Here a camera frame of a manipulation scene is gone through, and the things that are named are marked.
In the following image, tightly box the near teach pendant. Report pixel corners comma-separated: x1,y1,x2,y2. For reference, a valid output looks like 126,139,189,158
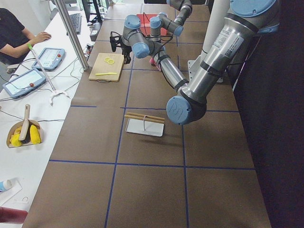
2,69,46,98

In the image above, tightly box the white hook tool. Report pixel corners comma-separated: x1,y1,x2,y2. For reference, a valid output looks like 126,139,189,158
49,90,70,106

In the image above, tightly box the wooden stick beside tray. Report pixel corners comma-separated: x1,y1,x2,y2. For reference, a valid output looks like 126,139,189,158
125,112,165,121

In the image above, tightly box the small white bottle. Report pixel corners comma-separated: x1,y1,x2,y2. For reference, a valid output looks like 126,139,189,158
0,180,12,193

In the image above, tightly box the wooden stick on tray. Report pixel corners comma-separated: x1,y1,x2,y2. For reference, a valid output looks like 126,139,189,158
124,115,165,124

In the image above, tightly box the dark red object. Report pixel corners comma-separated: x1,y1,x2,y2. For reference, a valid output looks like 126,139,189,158
0,207,28,224

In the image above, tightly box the long silver rod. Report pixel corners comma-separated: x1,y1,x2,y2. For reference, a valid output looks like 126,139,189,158
27,43,56,91

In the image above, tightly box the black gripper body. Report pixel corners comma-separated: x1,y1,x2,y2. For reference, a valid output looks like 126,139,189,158
121,43,132,56

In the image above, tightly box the wooden cutting board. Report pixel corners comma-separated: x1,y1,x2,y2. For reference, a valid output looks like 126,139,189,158
88,53,124,82

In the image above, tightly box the pink plastic bin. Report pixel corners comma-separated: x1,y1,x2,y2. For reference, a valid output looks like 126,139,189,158
136,13,157,36

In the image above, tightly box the black monitor stand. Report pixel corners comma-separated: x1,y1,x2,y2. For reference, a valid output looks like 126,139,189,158
81,0,102,24

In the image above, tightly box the lemon slice near knife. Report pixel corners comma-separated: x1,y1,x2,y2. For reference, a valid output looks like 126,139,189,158
107,58,115,65

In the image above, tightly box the teach pendant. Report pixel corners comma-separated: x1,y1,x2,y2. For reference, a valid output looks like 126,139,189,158
38,47,66,72
2,69,46,98

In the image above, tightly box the seated person in black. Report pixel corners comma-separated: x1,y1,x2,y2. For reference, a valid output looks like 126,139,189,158
0,8,51,65

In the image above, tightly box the far teach pendant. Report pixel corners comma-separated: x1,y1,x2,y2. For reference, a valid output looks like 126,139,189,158
38,47,66,72

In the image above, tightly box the white camera pole with base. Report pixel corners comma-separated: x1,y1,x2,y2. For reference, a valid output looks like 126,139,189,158
188,0,230,81

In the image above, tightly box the white rectangular tray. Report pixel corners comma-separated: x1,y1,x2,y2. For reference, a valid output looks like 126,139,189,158
125,118,164,137

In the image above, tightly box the wooden toy with yellow roller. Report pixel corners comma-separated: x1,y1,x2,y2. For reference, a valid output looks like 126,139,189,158
6,104,42,148

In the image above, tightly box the yellow plastic knife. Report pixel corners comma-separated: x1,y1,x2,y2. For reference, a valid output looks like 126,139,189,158
95,72,117,76

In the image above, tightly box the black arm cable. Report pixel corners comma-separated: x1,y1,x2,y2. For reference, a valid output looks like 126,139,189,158
109,11,174,53

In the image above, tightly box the aluminium frame post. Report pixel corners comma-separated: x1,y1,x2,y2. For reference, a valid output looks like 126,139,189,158
54,0,89,71

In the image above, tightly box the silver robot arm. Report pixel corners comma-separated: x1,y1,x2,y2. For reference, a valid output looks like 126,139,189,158
157,0,192,37
119,0,281,125

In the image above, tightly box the black keyboard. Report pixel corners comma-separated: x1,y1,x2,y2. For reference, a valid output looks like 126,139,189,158
69,13,82,35

